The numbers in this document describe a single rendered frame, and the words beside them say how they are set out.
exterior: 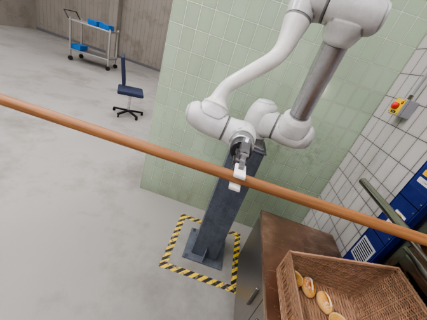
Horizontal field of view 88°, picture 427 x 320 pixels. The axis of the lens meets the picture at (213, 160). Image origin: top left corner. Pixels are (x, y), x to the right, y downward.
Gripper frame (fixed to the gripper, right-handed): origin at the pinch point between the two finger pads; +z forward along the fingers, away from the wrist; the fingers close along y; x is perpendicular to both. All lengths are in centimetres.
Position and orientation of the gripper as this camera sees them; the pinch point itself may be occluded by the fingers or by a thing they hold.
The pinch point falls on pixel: (237, 176)
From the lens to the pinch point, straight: 59.0
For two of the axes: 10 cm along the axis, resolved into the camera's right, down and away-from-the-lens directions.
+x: -9.4, -3.3, 0.1
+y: -2.9, 8.4, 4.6
